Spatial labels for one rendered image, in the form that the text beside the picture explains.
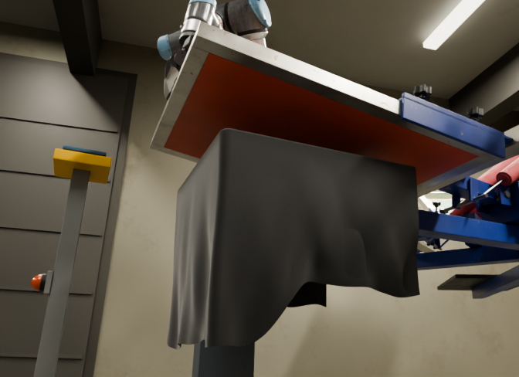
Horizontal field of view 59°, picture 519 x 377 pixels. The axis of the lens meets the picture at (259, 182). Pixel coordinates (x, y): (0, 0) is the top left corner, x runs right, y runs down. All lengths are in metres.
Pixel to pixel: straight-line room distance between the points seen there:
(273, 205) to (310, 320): 3.14
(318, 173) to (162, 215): 3.01
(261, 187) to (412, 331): 3.61
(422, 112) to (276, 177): 0.38
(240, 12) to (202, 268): 1.07
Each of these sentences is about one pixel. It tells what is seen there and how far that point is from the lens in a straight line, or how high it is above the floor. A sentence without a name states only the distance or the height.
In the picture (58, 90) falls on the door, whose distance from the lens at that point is 4.36.
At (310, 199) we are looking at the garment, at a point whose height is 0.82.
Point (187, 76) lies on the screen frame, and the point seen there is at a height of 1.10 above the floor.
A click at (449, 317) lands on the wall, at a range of 4.65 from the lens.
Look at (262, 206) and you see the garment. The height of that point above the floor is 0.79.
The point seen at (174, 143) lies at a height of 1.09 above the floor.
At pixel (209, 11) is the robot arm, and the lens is 1.38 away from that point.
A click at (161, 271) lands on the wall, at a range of 3.83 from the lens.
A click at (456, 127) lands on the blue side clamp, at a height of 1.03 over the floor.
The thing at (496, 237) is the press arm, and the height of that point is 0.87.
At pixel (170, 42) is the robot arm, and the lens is 1.49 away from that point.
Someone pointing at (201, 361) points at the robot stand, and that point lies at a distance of 1.58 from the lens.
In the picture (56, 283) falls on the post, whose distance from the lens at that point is 1.15.
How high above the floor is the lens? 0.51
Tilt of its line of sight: 21 degrees up
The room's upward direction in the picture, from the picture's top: 2 degrees clockwise
